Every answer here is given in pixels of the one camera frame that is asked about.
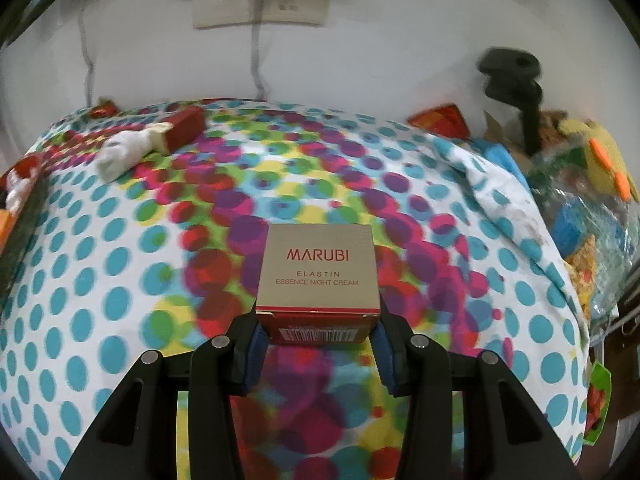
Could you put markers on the red and gold cream box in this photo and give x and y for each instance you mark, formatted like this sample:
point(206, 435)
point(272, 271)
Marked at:
point(318, 284)

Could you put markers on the white wall socket plate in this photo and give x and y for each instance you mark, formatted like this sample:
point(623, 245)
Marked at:
point(222, 13)

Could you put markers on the clear bag of toys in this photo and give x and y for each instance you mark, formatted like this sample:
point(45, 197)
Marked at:
point(597, 234)

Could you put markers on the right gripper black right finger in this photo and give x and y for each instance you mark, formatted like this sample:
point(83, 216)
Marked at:
point(506, 436)

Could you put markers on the red snack packet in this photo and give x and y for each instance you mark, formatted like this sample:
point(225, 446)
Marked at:
point(445, 120)

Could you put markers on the yellow knitted plush toy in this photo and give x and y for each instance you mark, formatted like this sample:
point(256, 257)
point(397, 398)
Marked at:
point(606, 168)

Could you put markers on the green snack packet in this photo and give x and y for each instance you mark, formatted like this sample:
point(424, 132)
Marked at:
point(598, 402)

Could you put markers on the black clamp stand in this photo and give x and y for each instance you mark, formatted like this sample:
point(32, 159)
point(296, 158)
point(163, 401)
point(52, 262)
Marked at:
point(512, 79)

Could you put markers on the small red box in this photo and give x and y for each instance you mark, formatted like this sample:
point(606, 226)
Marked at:
point(179, 130)

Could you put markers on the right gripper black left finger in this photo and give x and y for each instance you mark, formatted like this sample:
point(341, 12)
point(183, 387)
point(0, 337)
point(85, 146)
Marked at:
point(135, 435)

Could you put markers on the white sock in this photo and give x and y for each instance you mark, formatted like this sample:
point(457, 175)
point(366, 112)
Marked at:
point(121, 152)

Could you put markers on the polka dot bed sheet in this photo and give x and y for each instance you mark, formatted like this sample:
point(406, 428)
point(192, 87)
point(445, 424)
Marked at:
point(275, 205)

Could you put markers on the red candy wrapper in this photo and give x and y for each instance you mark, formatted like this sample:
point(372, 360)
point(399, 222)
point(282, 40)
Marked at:
point(104, 109)

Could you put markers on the light blue cloth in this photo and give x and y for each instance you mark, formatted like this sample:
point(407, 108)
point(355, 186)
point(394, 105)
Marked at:
point(500, 156)

